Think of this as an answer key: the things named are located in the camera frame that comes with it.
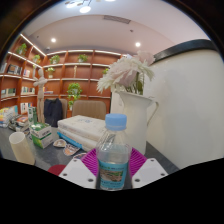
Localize stack of colourful books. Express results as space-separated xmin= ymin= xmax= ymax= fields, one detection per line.
xmin=0 ymin=105 xmax=19 ymax=128

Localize beige upholstered chair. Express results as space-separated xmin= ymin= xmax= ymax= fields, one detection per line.
xmin=71 ymin=99 xmax=108 ymax=120

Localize pink and white flower bouquet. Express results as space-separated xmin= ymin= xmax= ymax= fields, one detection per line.
xmin=96 ymin=50 xmax=156 ymax=96

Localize cream plastic cup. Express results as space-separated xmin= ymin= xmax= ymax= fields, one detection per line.
xmin=8 ymin=131 xmax=36 ymax=166

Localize tall green white carton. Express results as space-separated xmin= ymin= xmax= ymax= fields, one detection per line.
xmin=27 ymin=106 xmax=38 ymax=126

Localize wooden artist mannequin figure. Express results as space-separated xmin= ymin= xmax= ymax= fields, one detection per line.
xmin=32 ymin=64 xmax=48 ymax=124

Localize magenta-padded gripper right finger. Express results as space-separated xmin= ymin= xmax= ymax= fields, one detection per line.
xmin=128 ymin=147 xmax=169 ymax=190

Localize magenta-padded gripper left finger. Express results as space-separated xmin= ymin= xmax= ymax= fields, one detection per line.
xmin=58 ymin=148 xmax=99 ymax=190

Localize white pitcher vase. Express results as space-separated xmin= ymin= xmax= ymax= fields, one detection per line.
xmin=116 ymin=90 xmax=159 ymax=156

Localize stack of dark magazines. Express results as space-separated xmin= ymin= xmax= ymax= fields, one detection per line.
xmin=8 ymin=114 xmax=31 ymax=132

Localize ceiling air vent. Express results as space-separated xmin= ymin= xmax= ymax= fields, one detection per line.
xmin=103 ymin=14 xmax=132 ymax=25

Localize wooden wall shelf unit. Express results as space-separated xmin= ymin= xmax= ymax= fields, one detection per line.
xmin=0 ymin=33 xmax=129 ymax=129

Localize clear water bottle blue cap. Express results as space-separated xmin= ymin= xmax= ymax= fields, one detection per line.
xmin=95 ymin=113 xmax=132 ymax=191

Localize small shell-shaped sticker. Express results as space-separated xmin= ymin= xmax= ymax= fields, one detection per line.
xmin=72 ymin=152 xmax=88 ymax=160
xmin=53 ymin=138 xmax=68 ymax=148
xmin=62 ymin=143 xmax=81 ymax=157

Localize green and white box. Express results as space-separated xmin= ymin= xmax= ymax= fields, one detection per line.
xmin=29 ymin=122 xmax=55 ymax=149

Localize chair with dark jacket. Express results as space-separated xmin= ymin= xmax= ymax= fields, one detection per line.
xmin=43 ymin=97 xmax=69 ymax=128

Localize ceiling chandelier with round lamps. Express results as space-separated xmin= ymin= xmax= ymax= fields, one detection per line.
xmin=64 ymin=0 xmax=116 ymax=14

